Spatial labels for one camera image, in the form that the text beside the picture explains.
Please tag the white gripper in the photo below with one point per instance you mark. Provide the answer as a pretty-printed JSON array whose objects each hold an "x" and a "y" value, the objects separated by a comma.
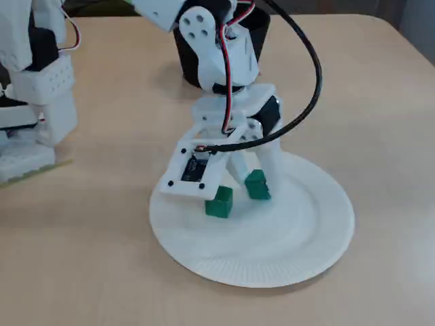
[{"x": 270, "y": 117}]

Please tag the green block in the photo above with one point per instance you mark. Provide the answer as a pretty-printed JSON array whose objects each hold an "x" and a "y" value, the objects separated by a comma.
[
  {"x": 256, "y": 188},
  {"x": 219, "y": 205}
]

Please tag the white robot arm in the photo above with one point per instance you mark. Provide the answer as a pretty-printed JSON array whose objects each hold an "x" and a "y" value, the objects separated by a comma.
[{"x": 44, "y": 85}]

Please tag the white paper plate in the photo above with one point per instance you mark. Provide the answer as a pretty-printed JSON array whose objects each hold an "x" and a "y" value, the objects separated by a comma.
[{"x": 255, "y": 244}]

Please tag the yellow-green tape strip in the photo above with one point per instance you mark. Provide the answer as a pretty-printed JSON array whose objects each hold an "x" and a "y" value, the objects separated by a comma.
[{"x": 61, "y": 164}]

